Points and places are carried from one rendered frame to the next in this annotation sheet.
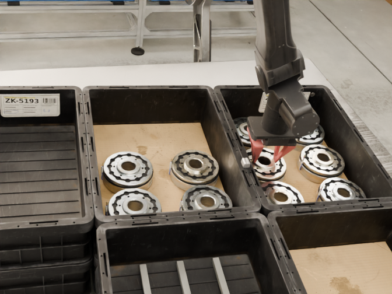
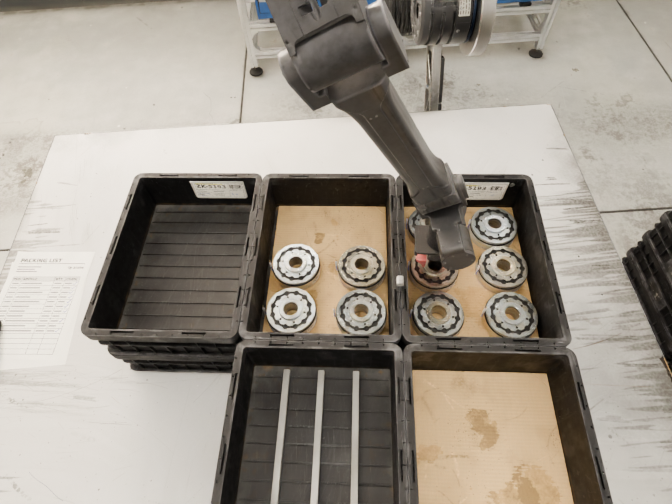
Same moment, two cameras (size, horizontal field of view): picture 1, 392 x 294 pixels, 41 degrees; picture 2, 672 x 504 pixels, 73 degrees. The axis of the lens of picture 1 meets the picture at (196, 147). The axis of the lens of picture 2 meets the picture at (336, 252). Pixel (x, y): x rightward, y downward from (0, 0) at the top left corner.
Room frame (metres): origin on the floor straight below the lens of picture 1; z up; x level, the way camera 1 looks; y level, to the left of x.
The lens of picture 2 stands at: (0.36, -0.17, 1.71)
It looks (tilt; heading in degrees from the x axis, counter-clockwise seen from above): 58 degrees down; 25
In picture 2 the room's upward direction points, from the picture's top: 4 degrees counter-clockwise
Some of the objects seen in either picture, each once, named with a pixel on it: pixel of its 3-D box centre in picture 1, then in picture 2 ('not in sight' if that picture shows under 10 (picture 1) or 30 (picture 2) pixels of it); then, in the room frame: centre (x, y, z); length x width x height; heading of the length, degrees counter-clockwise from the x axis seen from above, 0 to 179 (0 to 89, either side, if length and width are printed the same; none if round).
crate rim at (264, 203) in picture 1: (298, 142); (472, 252); (0.91, -0.22, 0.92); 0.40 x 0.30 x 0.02; 20
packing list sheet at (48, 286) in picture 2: not in sight; (35, 304); (0.53, 0.75, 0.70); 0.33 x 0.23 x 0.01; 25
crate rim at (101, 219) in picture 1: (163, 146); (324, 250); (0.81, 0.07, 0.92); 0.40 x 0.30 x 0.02; 20
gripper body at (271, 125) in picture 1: (276, 119); (442, 234); (0.88, -0.15, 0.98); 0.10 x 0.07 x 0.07; 106
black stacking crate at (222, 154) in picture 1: (160, 164); (326, 263); (0.81, 0.07, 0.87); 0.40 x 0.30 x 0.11; 20
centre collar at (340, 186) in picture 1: (343, 193); (512, 313); (0.83, -0.33, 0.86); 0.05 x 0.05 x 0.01
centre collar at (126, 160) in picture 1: (128, 166); (295, 262); (0.79, 0.13, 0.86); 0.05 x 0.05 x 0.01
